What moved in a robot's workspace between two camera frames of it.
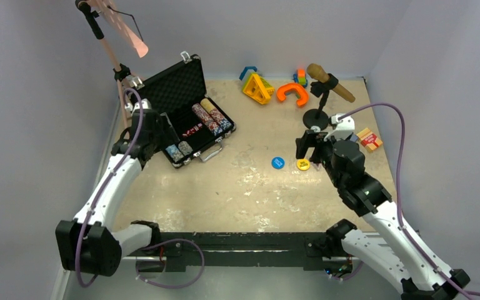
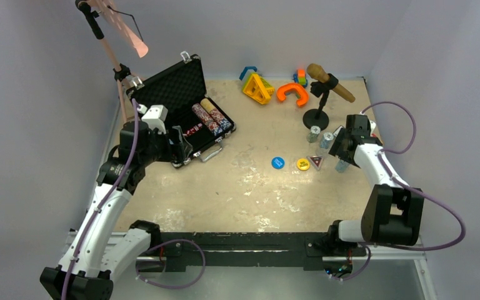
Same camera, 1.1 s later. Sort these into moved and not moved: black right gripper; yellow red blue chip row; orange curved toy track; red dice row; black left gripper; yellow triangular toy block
Moved: black right gripper; black left gripper
Not moved: yellow triangular toy block; orange curved toy track; red dice row; yellow red blue chip row
